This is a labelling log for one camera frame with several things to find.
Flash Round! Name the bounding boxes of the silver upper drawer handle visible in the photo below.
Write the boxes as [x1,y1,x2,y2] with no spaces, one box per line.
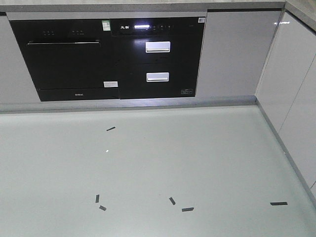
[145,41,171,53]

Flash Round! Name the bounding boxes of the grey side cabinet panel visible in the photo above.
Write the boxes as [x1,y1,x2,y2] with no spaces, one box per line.
[256,11,316,189]

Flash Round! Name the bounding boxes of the black built-in dishwasher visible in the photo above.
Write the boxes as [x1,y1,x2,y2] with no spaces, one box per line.
[10,19,119,101]

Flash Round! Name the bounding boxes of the grey cabinet door panel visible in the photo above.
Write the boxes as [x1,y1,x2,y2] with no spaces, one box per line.
[196,10,280,98]

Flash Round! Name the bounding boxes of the white QR sticker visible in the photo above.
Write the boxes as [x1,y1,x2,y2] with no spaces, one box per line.
[198,17,205,23]

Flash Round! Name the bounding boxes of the white label sticker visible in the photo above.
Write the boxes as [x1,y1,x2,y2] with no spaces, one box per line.
[104,81,118,88]

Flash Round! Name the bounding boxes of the green energy label sticker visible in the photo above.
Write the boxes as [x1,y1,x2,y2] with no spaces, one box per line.
[102,20,111,32]

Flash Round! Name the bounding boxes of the silver lower drawer handle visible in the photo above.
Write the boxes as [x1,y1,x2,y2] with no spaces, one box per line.
[146,72,169,82]

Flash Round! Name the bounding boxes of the grey left cabinet panel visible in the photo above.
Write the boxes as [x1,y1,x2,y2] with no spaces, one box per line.
[0,16,40,104]

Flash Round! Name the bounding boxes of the silver drawer handle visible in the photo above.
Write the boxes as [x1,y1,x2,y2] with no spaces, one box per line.
[145,41,171,53]
[146,72,169,82]

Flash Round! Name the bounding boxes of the black disinfection cabinet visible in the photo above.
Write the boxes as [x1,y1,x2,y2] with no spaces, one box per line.
[110,16,205,99]

